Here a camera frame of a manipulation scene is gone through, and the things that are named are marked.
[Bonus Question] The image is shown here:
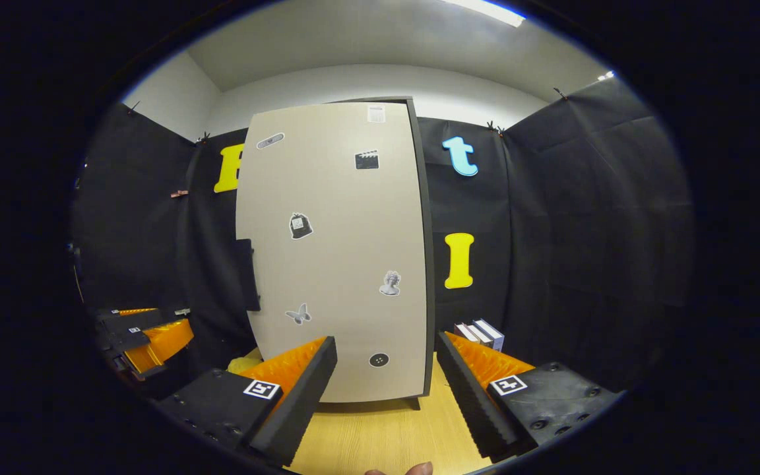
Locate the black cabinet door handle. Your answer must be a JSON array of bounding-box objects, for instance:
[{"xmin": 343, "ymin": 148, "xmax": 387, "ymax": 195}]
[{"xmin": 235, "ymin": 239, "xmax": 262, "ymax": 312}]

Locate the long ceiling light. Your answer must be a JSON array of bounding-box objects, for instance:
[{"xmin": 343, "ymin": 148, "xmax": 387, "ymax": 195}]
[{"xmin": 439, "ymin": 0, "xmax": 527, "ymax": 28}]

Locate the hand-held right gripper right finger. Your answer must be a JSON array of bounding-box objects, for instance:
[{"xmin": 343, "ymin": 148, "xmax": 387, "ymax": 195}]
[{"xmin": 435, "ymin": 331, "xmax": 621, "ymax": 462}]

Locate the white spine book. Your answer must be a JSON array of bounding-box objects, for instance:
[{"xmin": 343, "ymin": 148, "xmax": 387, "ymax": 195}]
[{"xmin": 464, "ymin": 321, "xmax": 494, "ymax": 349}]

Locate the pale blue book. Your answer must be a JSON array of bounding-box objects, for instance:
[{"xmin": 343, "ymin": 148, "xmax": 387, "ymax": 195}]
[{"xmin": 474, "ymin": 319, "xmax": 505, "ymax": 352}]

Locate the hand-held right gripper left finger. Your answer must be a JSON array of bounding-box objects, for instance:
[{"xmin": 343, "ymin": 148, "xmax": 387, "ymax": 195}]
[{"xmin": 156, "ymin": 335, "xmax": 339, "ymax": 468}]

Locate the beige cabinet door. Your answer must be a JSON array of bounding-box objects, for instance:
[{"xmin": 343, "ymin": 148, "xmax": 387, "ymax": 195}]
[{"xmin": 235, "ymin": 102, "xmax": 428, "ymax": 403}]

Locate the black backdrop cloth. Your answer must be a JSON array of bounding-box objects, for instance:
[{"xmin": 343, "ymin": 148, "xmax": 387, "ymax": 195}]
[{"xmin": 70, "ymin": 76, "xmax": 694, "ymax": 396}]

